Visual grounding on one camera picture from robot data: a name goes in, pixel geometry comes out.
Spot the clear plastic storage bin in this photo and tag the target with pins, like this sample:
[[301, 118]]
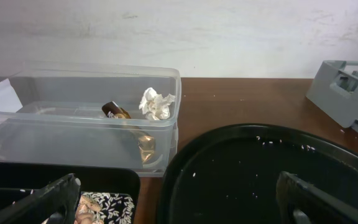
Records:
[[50, 113]]

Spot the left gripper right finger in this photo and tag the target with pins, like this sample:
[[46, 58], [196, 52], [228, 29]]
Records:
[[301, 202]]

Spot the brown snack wrapper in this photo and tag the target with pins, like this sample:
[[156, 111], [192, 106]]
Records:
[[145, 142]]

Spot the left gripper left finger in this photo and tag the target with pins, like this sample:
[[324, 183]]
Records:
[[55, 203]]

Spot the round black serving tray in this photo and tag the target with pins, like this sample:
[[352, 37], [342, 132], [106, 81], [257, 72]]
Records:
[[229, 175]]

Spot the white napkin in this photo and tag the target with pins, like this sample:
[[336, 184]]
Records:
[[154, 106]]

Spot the food scraps in bowl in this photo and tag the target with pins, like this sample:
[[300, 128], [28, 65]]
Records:
[[104, 208]]

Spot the grey dishwasher rack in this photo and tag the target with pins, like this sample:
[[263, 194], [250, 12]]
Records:
[[335, 91]]

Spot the black rectangular tray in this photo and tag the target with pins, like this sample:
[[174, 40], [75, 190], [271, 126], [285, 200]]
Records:
[[93, 179]]

